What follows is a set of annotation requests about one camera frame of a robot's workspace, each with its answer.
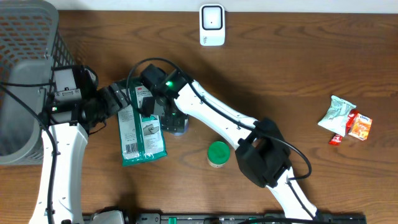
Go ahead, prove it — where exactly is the white plastic bottle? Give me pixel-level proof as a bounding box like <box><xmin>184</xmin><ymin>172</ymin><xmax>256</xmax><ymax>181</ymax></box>
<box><xmin>160</xmin><ymin>114</ymin><xmax>189</xmax><ymax>136</ymax></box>

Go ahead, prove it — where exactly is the green white instruction package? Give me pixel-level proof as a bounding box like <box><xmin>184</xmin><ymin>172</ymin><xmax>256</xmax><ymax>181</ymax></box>
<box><xmin>118</xmin><ymin>81</ymin><xmax>167</xmax><ymax>167</ymax></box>

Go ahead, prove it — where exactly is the green lid small jar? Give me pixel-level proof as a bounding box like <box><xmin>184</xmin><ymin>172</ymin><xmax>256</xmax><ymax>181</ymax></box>
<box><xmin>207</xmin><ymin>141</ymin><xmax>230</xmax><ymax>168</ymax></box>

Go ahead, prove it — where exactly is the teal wet wipes pack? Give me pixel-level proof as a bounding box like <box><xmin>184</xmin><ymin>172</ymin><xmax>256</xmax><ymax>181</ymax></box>
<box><xmin>318</xmin><ymin>95</ymin><xmax>356</xmax><ymax>133</ymax></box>

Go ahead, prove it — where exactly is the red Nescafe stick sachet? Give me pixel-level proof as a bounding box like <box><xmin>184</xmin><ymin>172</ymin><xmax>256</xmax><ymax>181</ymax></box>
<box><xmin>329</xmin><ymin>109</ymin><xmax>359</xmax><ymax>146</ymax></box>

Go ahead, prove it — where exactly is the orange white small packet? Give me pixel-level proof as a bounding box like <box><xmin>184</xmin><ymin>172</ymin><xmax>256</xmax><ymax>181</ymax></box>
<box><xmin>348</xmin><ymin>113</ymin><xmax>373</xmax><ymax>141</ymax></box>

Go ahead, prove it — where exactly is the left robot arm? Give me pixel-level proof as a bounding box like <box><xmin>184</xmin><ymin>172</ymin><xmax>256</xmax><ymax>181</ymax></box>
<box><xmin>30</xmin><ymin>83</ymin><xmax>128</xmax><ymax>223</ymax></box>

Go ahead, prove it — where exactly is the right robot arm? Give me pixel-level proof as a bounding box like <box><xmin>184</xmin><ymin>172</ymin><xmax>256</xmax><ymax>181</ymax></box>
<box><xmin>141</xmin><ymin>68</ymin><xmax>320</xmax><ymax>220</ymax></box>

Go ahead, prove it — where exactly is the white barcode scanner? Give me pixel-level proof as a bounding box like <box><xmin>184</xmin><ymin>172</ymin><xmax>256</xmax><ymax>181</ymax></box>
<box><xmin>199</xmin><ymin>4</ymin><xmax>226</xmax><ymax>47</ymax></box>

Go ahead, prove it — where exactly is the grey plastic mesh basket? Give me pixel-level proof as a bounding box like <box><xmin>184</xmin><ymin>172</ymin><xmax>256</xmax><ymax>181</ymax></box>
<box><xmin>1</xmin><ymin>1</ymin><xmax>75</xmax><ymax>166</ymax></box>

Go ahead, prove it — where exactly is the right black cable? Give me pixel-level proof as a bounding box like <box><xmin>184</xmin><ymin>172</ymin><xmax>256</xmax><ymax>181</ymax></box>
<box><xmin>126</xmin><ymin>57</ymin><xmax>318</xmax><ymax>220</ymax></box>

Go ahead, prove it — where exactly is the black cable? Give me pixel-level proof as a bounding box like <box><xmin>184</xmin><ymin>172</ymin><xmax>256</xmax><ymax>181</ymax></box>
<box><xmin>0</xmin><ymin>80</ymin><xmax>60</xmax><ymax>224</ymax></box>
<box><xmin>126</xmin><ymin>57</ymin><xmax>318</xmax><ymax>220</ymax></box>

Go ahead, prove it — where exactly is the left black cable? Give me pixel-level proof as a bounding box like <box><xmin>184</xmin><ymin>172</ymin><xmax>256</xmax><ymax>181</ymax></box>
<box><xmin>0</xmin><ymin>80</ymin><xmax>60</xmax><ymax>224</ymax></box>

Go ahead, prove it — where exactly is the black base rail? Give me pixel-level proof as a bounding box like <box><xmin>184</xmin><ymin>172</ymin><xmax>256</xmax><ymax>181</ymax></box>
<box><xmin>82</xmin><ymin>212</ymin><xmax>368</xmax><ymax>224</ymax></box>

